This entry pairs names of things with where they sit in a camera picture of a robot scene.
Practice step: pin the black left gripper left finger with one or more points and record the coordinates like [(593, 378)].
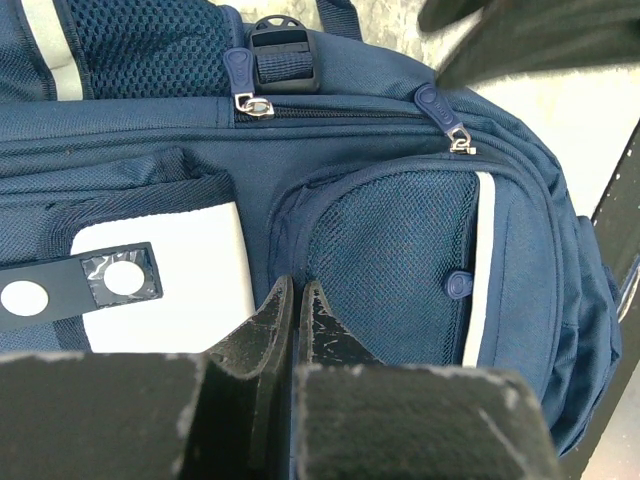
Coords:
[(241, 425)]

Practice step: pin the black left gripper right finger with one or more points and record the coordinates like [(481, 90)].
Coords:
[(357, 418)]

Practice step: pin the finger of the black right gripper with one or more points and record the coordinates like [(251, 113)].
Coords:
[(515, 37)]

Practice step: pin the navy blue student backpack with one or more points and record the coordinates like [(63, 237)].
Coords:
[(439, 226)]

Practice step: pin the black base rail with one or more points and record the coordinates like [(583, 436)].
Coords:
[(610, 448)]

